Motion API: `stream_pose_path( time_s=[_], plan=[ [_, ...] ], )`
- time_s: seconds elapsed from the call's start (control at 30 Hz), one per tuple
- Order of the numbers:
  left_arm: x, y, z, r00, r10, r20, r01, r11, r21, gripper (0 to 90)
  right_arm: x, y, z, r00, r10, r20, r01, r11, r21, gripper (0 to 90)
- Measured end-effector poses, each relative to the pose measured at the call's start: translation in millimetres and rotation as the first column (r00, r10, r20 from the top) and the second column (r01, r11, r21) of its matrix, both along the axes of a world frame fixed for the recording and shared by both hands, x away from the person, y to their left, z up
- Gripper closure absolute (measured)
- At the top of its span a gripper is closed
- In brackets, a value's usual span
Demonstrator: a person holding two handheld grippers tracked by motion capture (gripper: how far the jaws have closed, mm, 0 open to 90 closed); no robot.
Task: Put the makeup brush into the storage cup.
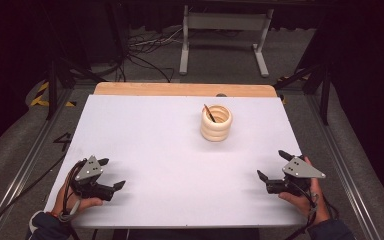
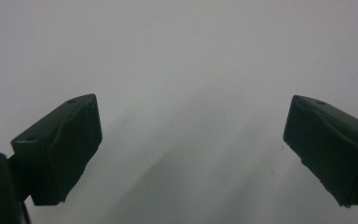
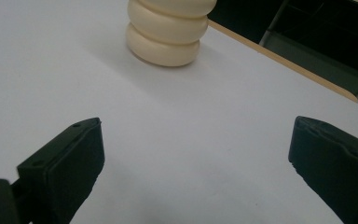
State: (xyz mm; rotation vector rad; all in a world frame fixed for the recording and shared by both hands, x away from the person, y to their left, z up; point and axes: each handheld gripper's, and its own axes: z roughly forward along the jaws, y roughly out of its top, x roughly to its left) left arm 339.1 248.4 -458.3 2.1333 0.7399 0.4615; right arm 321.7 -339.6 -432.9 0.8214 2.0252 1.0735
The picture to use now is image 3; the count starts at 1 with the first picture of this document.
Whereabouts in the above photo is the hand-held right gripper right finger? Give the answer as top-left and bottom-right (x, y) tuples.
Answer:
(287, 115), (358, 224)

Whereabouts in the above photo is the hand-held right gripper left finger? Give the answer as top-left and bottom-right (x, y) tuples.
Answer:
(16, 117), (106, 224)

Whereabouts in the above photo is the cream ribbed wooden pen holder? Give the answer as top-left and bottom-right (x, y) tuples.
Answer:
(125, 0), (218, 68)

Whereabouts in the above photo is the aluminium floor rail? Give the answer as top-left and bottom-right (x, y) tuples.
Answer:
(258, 29), (358, 103)

